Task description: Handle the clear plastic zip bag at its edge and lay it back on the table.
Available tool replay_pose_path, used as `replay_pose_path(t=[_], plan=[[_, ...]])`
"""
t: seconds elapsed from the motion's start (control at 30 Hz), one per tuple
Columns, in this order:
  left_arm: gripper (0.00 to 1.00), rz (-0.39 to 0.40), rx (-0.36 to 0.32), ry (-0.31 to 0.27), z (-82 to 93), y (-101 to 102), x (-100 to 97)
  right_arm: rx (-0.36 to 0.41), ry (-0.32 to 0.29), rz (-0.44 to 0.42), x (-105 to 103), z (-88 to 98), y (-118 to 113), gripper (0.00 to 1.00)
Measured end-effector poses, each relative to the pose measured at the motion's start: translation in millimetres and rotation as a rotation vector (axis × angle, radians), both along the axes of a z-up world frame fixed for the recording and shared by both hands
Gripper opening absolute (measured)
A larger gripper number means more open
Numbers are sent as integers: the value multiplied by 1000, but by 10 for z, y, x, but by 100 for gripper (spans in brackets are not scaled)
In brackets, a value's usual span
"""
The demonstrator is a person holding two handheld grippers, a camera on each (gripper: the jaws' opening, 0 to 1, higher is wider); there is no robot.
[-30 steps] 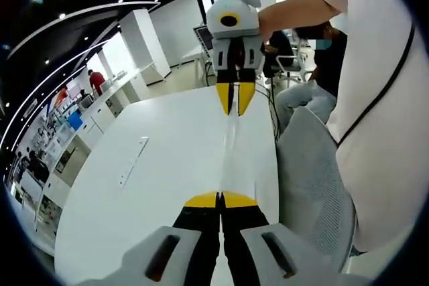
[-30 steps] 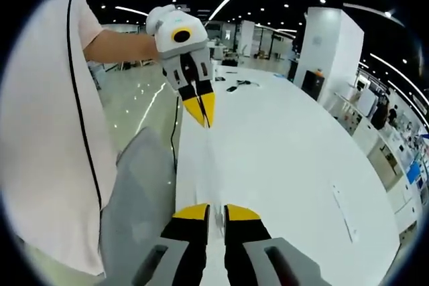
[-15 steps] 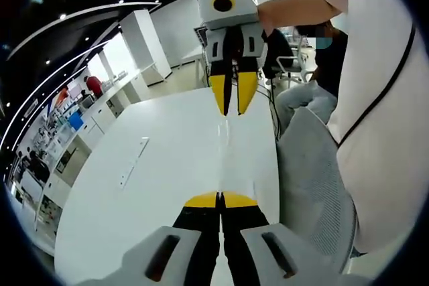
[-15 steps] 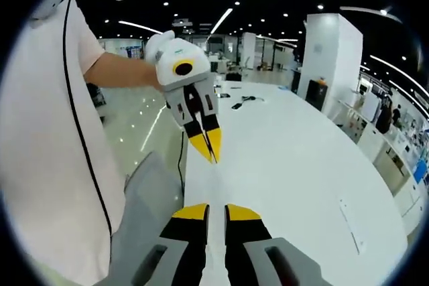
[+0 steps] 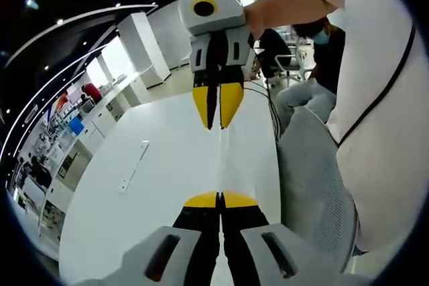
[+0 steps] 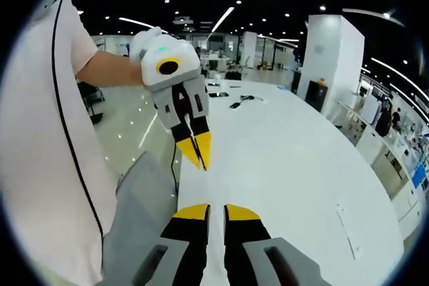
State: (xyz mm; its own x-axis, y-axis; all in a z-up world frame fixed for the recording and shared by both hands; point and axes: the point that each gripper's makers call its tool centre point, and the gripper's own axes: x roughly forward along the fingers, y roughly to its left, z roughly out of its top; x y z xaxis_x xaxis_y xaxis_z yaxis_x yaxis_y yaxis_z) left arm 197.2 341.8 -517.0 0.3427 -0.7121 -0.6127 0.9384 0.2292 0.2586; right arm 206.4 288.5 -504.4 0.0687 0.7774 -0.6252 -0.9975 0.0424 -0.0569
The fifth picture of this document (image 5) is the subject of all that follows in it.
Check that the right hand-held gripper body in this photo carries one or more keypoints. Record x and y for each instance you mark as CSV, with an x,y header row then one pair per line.
x,y
224,8

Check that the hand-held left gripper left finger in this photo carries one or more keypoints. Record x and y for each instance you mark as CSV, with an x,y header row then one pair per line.
x,y
197,249

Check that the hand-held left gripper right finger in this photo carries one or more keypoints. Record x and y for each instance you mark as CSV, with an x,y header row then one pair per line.
x,y
248,249

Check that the person's right hand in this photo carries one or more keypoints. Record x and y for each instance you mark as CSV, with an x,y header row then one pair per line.
x,y
258,18

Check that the white office chair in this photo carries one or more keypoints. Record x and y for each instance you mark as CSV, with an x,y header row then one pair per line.
x,y
296,65

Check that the white square pillar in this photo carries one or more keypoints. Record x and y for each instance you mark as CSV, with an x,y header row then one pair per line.
x,y
144,48

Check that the grey mesh chair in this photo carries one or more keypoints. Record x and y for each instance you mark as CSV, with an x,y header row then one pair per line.
x,y
311,182

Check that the long white counter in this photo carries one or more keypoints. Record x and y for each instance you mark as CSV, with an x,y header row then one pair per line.
x,y
83,152

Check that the blue box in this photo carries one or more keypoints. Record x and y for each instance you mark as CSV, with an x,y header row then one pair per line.
x,y
76,127

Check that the curved ceiling light strip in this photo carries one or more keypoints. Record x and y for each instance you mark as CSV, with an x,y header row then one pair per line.
x,y
67,28

